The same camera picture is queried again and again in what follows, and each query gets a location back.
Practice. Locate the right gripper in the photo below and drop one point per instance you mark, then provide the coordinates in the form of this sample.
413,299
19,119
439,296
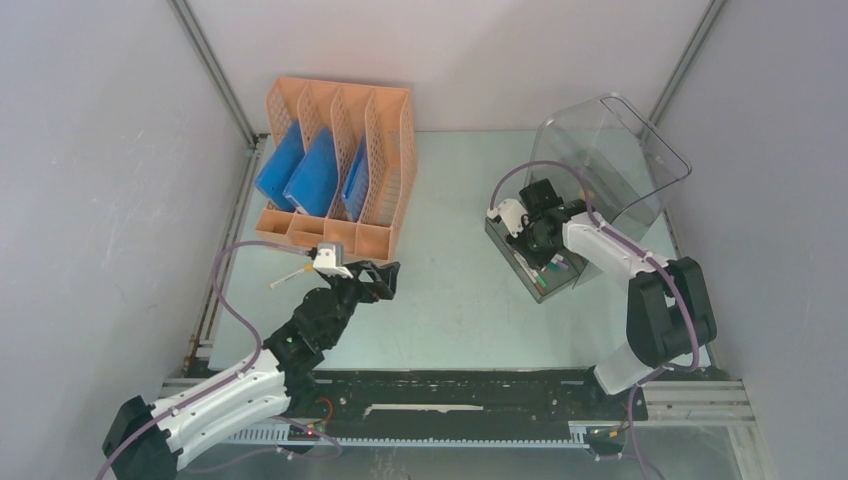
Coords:
536,259

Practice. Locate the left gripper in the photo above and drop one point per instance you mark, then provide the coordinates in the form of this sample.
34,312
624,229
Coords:
382,279

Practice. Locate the yellow cap marker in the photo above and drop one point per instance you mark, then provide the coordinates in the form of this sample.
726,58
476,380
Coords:
290,276

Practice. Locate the blue folder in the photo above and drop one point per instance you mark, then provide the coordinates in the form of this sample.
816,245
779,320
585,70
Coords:
313,184
356,185
278,170

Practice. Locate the clear plastic drawer cabinet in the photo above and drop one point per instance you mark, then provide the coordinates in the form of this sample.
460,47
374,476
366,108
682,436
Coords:
605,151

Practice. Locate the blue folder front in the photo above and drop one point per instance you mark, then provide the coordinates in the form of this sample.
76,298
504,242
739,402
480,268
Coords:
278,170

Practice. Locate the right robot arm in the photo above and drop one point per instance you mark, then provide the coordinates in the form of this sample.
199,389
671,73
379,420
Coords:
669,312

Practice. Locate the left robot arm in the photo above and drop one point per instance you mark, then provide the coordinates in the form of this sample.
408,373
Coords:
157,440

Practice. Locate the orange plastic file organizer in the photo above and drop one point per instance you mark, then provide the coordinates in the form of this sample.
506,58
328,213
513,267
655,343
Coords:
377,119

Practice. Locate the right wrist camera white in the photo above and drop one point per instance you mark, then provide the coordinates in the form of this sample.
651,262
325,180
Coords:
511,213

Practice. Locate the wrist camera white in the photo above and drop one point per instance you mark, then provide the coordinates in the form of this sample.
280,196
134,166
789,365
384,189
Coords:
328,260
511,213

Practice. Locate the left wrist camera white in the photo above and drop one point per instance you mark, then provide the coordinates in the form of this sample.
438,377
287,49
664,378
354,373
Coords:
328,260

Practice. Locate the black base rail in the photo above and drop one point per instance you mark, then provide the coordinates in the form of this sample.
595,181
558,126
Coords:
460,406

